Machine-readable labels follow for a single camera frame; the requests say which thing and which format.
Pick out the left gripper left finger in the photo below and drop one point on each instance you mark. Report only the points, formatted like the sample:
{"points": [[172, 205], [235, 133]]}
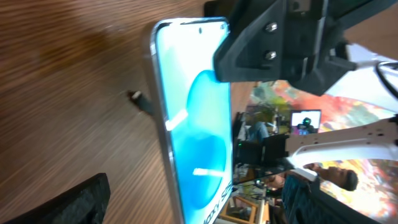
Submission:
{"points": [[85, 203]]}

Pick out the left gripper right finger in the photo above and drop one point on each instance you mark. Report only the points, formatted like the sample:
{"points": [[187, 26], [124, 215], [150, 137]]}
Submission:
{"points": [[299, 41]]}

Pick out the teal screen Galaxy smartphone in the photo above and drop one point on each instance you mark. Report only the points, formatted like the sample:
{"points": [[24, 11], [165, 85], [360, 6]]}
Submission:
{"points": [[192, 113]]}

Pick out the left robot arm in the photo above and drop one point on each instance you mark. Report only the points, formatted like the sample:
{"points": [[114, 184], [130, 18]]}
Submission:
{"points": [[122, 111]]}

